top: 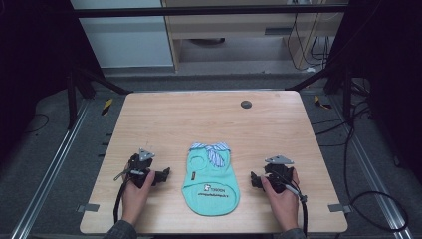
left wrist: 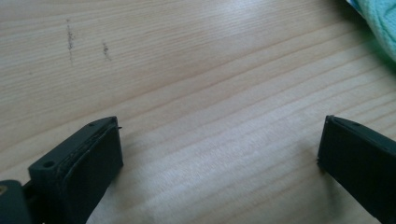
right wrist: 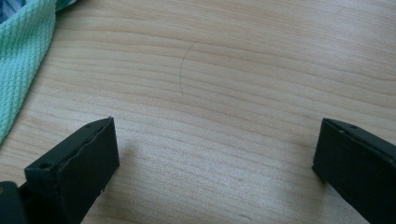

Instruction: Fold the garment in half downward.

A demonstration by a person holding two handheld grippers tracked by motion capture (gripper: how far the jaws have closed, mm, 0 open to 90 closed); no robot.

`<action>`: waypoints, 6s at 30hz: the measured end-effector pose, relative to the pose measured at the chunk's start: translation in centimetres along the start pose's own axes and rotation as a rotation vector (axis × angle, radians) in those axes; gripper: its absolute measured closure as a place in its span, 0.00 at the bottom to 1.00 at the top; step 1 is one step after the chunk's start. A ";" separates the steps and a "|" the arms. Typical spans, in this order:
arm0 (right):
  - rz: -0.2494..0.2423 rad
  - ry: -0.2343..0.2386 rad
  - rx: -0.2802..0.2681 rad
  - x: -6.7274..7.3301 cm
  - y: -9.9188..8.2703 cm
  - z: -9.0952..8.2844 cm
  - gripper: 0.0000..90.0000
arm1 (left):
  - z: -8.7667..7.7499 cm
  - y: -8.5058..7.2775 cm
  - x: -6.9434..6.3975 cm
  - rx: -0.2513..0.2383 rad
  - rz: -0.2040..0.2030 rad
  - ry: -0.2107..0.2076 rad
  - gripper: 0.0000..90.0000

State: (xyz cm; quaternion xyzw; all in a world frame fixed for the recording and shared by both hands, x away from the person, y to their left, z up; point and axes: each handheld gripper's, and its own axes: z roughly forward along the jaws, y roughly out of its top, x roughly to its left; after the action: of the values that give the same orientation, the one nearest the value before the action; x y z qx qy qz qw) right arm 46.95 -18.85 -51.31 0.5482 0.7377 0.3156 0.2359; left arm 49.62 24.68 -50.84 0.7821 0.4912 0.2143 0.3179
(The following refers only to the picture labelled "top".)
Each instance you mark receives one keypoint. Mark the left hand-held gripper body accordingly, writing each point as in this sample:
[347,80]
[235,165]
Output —
[141,166]

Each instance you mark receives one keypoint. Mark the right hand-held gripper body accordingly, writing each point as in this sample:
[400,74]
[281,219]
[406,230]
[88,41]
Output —
[280,172]

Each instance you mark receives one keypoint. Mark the person's left hand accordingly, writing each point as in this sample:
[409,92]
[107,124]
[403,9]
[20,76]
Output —
[134,199]

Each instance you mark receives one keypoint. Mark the person's right hand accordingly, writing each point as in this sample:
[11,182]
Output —
[282,205]

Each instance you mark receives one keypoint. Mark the mint green pet shirt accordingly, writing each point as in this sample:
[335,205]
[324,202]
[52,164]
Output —
[210,182]

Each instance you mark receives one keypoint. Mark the yellow black striped tape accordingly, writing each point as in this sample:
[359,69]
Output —
[106,107]
[321,103]

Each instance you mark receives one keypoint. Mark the grey round table grommet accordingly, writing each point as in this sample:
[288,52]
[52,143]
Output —
[246,104]

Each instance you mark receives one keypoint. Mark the black metal stand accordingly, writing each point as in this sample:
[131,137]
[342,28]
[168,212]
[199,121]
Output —
[346,96]
[71,99]

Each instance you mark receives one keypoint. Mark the white cabinet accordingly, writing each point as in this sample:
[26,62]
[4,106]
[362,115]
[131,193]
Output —
[126,43]

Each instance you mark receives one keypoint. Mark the dark curtain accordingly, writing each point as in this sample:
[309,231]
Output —
[30,66]
[391,83]

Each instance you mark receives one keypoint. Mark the light wooden desk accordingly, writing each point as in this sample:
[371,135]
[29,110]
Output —
[232,30]

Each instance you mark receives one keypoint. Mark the grey metal table bracket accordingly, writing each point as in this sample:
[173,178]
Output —
[88,207]
[339,208]

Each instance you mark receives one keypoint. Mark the aluminium floor rail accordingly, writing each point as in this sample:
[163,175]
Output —
[375,179]
[49,169]

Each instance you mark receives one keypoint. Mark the black horizontal frame bar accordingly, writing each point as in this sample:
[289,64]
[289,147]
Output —
[199,11]

